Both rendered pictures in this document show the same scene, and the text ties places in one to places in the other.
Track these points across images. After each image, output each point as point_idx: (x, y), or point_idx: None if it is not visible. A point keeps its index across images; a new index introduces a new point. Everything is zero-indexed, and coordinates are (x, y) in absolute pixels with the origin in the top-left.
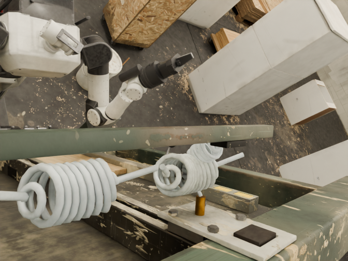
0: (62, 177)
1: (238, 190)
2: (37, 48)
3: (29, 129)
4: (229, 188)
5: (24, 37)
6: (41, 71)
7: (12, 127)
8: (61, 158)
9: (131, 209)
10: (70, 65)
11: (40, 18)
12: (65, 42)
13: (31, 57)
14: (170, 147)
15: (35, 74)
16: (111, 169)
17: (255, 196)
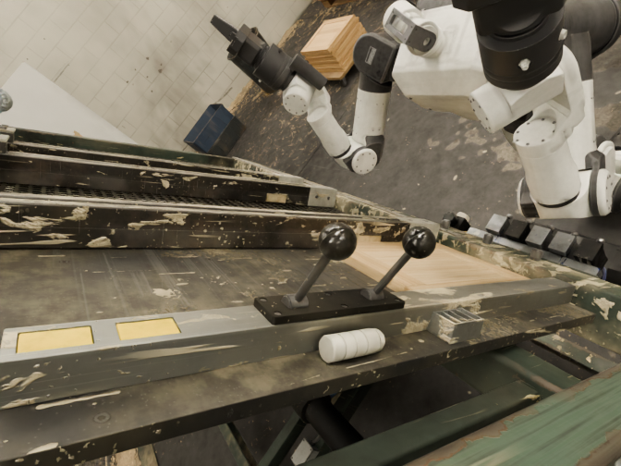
0: None
1: (102, 347)
2: (415, 59)
3: (541, 228)
4: (140, 338)
5: (406, 46)
6: (436, 99)
7: (527, 221)
8: (476, 268)
9: (71, 198)
10: (461, 78)
11: (437, 7)
12: (391, 30)
13: (406, 74)
14: (406, 254)
15: (456, 109)
16: (409, 284)
17: (11, 356)
